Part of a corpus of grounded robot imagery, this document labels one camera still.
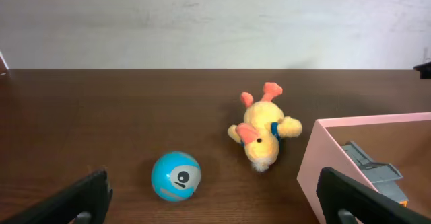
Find yellow grey toy truck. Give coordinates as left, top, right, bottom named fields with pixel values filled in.
left=341, top=141, right=409, bottom=207

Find pink box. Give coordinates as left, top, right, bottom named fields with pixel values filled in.
left=297, top=112, right=430, bottom=223

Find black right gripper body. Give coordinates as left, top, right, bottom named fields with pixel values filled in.
left=413, top=61, right=431, bottom=79

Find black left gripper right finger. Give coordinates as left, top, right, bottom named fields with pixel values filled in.
left=317, top=167, right=430, bottom=224

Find yellow plush duck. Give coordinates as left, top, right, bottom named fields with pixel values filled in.
left=228, top=82, right=302, bottom=172

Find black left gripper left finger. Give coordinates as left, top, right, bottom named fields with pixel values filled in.
left=2, top=169, right=113, bottom=224

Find blue ball with eye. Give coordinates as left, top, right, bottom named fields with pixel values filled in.
left=151, top=151, right=201, bottom=202

